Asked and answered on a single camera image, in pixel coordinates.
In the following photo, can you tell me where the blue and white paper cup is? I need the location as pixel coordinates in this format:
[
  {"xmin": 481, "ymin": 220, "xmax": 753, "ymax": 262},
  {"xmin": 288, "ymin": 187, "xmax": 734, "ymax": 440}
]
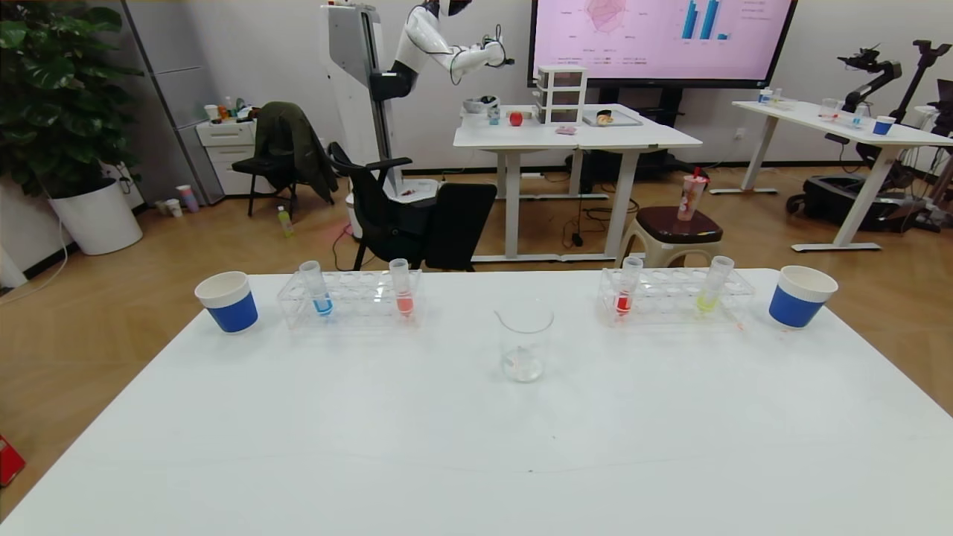
[
  {"xmin": 194, "ymin": 271, "xmax": 260, "ymax": 334},
  {"xmin": 768, "ymin": 265, "xmax": 839, "ymax": 329}
]

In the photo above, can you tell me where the white humanoid robot on stand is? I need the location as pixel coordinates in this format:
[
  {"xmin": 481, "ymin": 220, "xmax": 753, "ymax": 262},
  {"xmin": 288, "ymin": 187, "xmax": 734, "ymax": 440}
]
[{"xmin": 321, "ymin": 0, "xmax": 516, "ymax": 239}]

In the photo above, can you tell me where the large wall display screen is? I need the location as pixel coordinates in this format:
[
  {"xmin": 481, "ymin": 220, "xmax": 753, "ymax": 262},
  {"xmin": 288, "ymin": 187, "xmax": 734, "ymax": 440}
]
[{"xmin": 527, "ymin": 0, "xmax": 799, "ymax": 89}]

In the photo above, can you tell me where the olive green jacket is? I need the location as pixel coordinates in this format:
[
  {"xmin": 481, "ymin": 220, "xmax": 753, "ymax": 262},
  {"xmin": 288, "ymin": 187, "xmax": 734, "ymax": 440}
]
[{"xmin": 254, "ymin": 101, "xmax": 337, "ymax": 205}]

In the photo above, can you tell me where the yellow pigment test tube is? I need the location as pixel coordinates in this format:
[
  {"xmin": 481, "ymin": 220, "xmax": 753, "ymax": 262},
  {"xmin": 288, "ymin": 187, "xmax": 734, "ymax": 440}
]
[{"xmin": 695, "ymin": 255, "xmax": 736, "ymax": 314}]

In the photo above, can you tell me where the white double desk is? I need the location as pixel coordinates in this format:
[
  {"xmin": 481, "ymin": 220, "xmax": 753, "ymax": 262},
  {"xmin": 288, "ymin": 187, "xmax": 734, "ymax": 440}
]
[{"xmin": 453, "ymin": 103, "xmax": 704, "ymax": 263}]

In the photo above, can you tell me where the white plant pot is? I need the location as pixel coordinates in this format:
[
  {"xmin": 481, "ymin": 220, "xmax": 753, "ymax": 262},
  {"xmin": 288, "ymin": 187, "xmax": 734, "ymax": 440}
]
[{"xmin": 48, "ymin": 177, "xmax": 144, "ymax": 256}]

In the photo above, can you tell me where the large green leafy plant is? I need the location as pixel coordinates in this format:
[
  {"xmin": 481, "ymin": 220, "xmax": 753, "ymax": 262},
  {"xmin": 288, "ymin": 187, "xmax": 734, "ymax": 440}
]
[{"xmin": 0, "ymin": 0, "xmax": 144, "ymax": 198}]

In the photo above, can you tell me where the black four-legged chair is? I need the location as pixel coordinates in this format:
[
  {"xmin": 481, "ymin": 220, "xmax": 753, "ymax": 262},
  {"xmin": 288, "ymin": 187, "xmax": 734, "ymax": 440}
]
[{"xmin": 232, "ymin": 141, "xmax": 299, "ymax": 218}]

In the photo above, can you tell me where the white single desk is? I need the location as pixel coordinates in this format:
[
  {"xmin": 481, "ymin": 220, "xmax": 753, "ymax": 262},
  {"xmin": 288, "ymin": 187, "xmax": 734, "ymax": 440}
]
[{"xmin": 732, "ymin": 98, "xmax": 953, "ymax": 252}]

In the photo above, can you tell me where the grey tray with food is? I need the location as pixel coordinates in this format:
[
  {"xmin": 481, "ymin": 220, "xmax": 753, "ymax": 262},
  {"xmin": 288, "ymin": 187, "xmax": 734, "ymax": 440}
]
[{"xmin": 583, "ymin": 108, "xmax": 643, "ymax": 127}]

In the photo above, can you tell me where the tall grey metal locker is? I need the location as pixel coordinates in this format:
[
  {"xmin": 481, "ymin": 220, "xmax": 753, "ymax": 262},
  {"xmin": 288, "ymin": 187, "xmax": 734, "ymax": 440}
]
[{"xmin": 121, "ymin": 0, "xmax": 224, "ymax": 205}]

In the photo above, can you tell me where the drink cup with red straw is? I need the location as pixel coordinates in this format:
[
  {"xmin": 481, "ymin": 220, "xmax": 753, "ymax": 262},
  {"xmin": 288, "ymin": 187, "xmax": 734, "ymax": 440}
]
[{"xmin": 677, "ymin": 167, "xmax": 709, "ymax": 221}]

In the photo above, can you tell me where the clear plastic test tube rack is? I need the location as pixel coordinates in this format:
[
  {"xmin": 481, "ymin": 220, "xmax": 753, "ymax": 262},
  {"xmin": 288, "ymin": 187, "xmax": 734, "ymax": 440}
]
[
  {"xmin": 277, "ymin": 269, "xmax": 423, "ymax": 331},
  {"xmin": 598, "ymin": 267, "xmax": 757, "ymax": 327}
]

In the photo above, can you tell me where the red flat object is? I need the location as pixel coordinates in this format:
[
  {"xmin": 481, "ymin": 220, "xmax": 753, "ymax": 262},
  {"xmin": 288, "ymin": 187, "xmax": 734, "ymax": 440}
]
[{"xmin": 0, "ymin": 435, "xmax": 27, "ymax": 487}]

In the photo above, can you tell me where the pink pigment test tube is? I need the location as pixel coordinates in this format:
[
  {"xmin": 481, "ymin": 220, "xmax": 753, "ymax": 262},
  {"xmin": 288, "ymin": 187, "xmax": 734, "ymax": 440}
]
[{"xmin": 389, "ymin": 258, "xmax": 415, "ymax": 318}]

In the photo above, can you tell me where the black office chair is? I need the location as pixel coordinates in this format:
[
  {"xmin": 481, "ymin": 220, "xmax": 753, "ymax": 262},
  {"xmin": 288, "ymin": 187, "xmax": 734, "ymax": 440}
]
[{"xmin": 328, "ymin": 141, "xmax": 498, "ymax": 272}]

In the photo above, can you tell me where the red pigment test tube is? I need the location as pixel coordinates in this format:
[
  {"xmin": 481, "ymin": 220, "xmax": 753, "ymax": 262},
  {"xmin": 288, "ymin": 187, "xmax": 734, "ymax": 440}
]
[{"xmin": 614, "ymin": 255, "xmax": 644, "ymax": 317}]

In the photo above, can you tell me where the small clear drawer organizer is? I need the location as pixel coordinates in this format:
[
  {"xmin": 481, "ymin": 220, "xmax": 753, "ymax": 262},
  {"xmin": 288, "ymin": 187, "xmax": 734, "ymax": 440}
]
[{"xmin": 535, "ymin": 65, "xmax": 589, "ymax": 125}]

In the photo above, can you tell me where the blue pigment test tube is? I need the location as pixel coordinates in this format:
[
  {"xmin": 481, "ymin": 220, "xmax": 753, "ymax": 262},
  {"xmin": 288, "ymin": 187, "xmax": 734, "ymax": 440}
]
[{"xmin": 299, "ymin": 261, "xmax": 334, "ymax": 317}]

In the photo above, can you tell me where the white drawer cabinet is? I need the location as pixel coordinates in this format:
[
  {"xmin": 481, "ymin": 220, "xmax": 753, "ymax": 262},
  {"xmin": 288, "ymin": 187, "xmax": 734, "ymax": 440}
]
[{"xmin": 196, "ymin": 119, "xmax": 272, "ymax": 197}]

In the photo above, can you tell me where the black mobile robot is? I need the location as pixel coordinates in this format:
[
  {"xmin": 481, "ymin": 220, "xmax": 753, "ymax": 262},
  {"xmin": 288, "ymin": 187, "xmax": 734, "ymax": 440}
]
[{"xmin": 786, "ymin": 41, "xmax": 953, "ymax": 232}]

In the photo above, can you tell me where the brown topped plastic stool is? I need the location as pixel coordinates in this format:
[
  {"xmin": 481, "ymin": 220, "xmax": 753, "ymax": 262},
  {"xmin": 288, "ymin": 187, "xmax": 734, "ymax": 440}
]
[{"xmin": 618, "ymin": 206, "xmax": 724, "ymax": 269}]

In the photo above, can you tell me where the clear glass beaker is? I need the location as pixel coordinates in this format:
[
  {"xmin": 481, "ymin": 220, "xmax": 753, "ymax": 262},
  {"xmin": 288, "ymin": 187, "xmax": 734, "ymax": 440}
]
[{"xmin": 494, "ymin": 300, "xmax": 555, "ymax": 384}]

